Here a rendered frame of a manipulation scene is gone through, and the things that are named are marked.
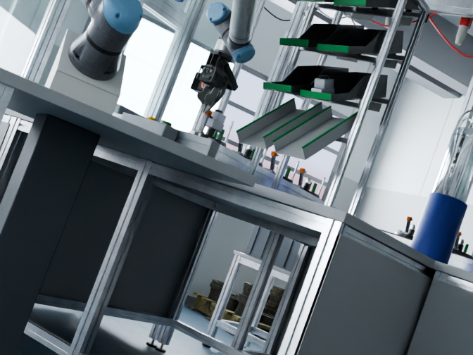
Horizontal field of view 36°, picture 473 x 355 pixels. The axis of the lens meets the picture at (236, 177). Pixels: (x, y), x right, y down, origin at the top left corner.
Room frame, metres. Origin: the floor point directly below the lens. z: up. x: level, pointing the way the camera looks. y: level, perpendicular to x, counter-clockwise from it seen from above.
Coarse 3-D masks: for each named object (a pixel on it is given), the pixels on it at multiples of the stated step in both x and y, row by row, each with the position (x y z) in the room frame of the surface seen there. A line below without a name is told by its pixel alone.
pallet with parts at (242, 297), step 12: (216, 288) 6.13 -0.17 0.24; (276, 288) 6.15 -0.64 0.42; (204, 300) 6.08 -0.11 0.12; (216, 300) 6.13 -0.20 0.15; (240, 300) 5.73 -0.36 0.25; (276, 300) 6.12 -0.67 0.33; (204, 312) 6.11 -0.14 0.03; (228, 312) 5.72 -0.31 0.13; (240, 312) 5.72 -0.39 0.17; (264, 312) 6.17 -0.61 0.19; (276, 312) 6.11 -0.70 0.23; (264, 324) 5.77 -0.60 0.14
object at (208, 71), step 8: (208, 56) 2.49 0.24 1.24; (216, 56) 2.49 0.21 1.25; (224, 56) 2.49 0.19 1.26; (208, 64) 2.50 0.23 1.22; (216, 64) 2.48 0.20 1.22; (224, 64) 2.51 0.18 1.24; (208, 72) 2.48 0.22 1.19; (216, 72) 2.47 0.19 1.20; (224, 72) 2.53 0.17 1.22; (208, 80) 2.47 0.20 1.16; (216, 80) 2.48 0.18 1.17; (224, 80) 2.51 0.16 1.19; (216, 88) 2.52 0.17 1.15
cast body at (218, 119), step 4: (216, 112) 2.57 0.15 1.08; (220, 112) 2.57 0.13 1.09; (212, 116) 2.57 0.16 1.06; (216, 116) 2.56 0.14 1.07; (220, 116) 2.57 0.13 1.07; (224, 116) 2.58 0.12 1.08; (208, 120) 2.56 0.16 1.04; (212, 120) 2.55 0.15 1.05; (216, 120) 2.56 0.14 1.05; (220, 120) 2.58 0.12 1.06; (224, 120) 2.59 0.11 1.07; (208, 124) 2.56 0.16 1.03; (212, 124) 2.55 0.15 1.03; (216, 124) 2.56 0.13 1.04; (220, 124) 2.58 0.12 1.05; (216, 128) 2.57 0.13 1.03; (220, 128) 2.59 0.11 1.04
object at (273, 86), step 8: (296, 72) 2.49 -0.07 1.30; (304, 72) 2.52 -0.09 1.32; (312, 72) 2.54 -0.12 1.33; (320, 72) 2.57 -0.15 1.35; (328, 72) 2.41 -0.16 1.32; (336, 72) 2.44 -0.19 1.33; (344, 72) 2.46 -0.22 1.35; (288, 80) 2.48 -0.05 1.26; (296, 80) 2.50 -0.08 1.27; (304, 80) 2.53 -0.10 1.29; (312, 80) 2.55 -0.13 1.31; (264, 88) 2.41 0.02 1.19; (272, 88) 2.38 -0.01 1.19; (280, 88) 2.35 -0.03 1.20; (288, 88) 2.32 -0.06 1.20; (296, 88) 2.33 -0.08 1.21; (304, 88) 2.35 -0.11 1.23
